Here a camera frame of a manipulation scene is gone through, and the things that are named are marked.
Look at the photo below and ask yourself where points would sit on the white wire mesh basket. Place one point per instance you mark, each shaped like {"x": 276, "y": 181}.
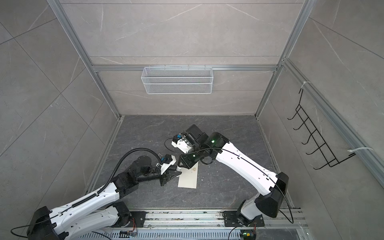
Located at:
{"x": 177, "y": 80}

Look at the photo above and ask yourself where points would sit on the aluminium frame profiles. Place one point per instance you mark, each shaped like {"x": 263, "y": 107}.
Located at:
{"x": 370, "y": 159}

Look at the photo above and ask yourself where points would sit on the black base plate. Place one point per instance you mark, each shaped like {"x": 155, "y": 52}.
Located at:
{"x": 232, "y": 219}
{"x": 136, "y": 218}

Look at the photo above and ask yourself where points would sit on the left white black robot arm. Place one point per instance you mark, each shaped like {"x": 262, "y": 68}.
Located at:
{"x": 102, "y": 207}

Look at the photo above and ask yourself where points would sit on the black wire hook rack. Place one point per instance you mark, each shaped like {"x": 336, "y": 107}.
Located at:
{"x": 316, "y": 137}

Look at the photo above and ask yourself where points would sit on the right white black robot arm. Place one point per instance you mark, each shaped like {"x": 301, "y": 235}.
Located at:
{"x": 271, "y": 187}

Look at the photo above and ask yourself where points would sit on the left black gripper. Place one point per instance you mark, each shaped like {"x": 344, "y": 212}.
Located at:
{"x": 165, "y": 176}

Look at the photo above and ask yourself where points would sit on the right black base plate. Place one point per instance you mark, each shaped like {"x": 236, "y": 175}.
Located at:
{"x": 232, "y": 219}

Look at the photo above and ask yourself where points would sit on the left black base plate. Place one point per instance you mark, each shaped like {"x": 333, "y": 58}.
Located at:
{"x": 136, "y": 218}

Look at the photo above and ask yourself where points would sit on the white cable tie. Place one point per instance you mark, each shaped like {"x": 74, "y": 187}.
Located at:
{"x": 360, "y": 148}

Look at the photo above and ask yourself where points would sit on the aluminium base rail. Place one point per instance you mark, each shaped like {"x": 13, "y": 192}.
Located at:
{"x": 206, "y": 224}

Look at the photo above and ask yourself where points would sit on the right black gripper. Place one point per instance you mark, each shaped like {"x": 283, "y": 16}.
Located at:
{"x": 187, "y": 164}

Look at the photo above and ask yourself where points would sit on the cream paper envelope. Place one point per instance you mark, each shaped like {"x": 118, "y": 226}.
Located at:
{"x": 188, "y": 178}

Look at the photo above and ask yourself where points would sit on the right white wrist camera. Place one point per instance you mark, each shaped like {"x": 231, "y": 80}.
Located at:
{"x": 184, "y": 142}

